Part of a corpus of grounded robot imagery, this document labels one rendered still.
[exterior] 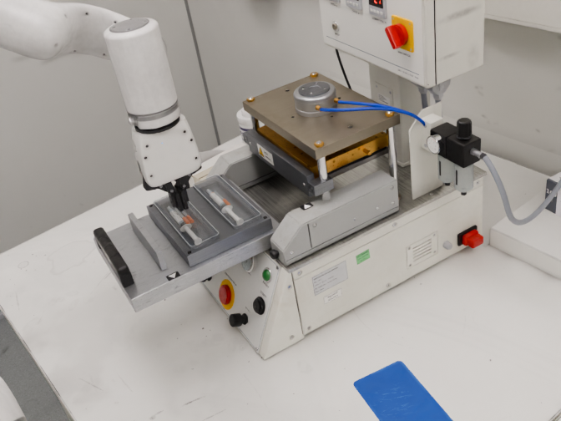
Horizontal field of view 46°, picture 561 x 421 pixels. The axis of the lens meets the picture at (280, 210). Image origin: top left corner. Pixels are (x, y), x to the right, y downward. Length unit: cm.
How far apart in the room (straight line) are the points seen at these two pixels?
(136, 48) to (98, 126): 172
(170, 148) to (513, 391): 69
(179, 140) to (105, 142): 166
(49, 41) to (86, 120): 168
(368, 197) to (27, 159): 172
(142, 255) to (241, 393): 30
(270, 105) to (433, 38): 34
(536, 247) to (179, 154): 72
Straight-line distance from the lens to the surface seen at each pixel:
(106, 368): 135
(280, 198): 133
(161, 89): 105
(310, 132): 117
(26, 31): 103
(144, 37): 102
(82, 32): 111
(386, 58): 125
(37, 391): 250
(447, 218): 135
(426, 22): 114
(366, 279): 128
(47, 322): 151
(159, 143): 110
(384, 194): 121
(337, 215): 116
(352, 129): 116
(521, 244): 140
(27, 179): 269
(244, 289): 128
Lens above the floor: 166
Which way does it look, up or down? 34 degrees down
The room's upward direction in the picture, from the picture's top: 11 degrees counter-clockwise
